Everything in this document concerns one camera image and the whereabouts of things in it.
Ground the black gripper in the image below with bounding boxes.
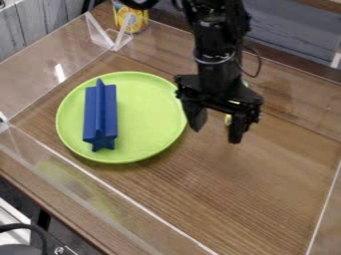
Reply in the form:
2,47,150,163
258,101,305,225
174,75,263,143

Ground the blue star-shaped block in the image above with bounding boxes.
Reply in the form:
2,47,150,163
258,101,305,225
83,79,119,151

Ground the yellow toy banana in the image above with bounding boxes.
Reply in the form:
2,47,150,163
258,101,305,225
223,80,248,127

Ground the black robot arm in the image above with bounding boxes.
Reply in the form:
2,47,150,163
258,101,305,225
171,0,263,143

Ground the green plate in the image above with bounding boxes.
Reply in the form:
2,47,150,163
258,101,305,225
55,71,186,163

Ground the yellow blue tin can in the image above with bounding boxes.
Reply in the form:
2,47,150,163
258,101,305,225
112,0,150,34

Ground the clear acrylic tray wall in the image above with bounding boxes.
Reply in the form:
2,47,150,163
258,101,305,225
0,19,341,255

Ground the clear acrylic corner bracket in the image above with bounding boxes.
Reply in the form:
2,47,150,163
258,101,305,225
84,12,133,52

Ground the black cable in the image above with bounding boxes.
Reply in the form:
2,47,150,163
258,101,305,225
0,222,48,255

